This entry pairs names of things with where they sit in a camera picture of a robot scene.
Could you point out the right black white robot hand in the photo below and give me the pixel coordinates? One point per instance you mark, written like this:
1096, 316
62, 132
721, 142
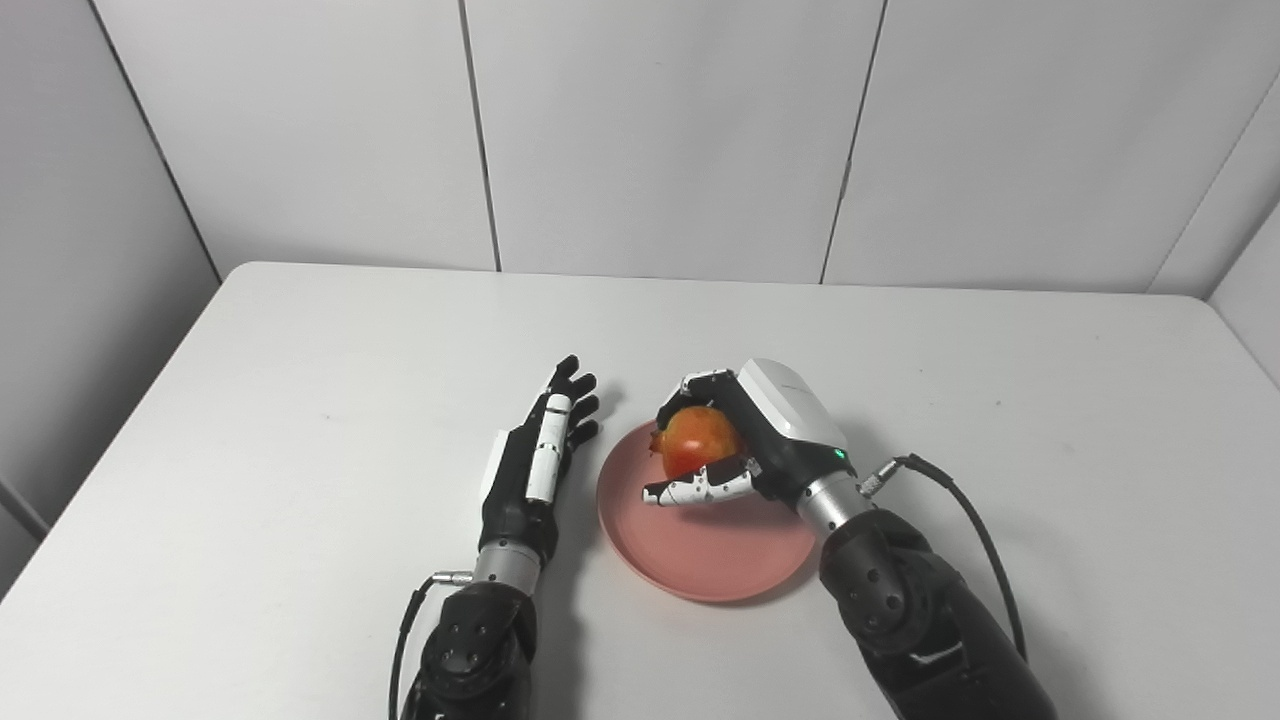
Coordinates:
790, 420

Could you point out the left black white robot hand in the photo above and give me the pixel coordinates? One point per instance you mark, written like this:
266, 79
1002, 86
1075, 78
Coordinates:
515, 500

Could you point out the red yellow pomegranate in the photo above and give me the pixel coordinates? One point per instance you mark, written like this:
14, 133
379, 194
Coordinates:
700, 440

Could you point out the pink round plate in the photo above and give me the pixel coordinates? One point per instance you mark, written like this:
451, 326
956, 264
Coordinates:
700, 550

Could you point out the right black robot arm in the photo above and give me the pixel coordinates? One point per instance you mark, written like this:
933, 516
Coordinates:
920, 620

